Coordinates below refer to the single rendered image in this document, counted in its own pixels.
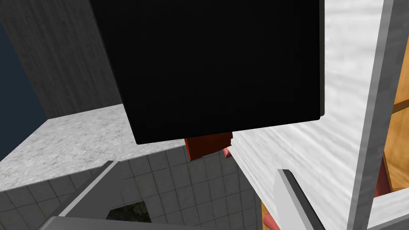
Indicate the black cabinet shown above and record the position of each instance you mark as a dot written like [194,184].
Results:
[217,67]

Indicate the red block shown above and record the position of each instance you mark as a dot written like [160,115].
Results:
[206,145]

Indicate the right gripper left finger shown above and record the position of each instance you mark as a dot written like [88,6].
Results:
[96,195]

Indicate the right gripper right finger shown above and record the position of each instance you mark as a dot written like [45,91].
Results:
[292,207]

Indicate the wooden furniture with red parts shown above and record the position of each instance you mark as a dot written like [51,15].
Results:
[397,143]

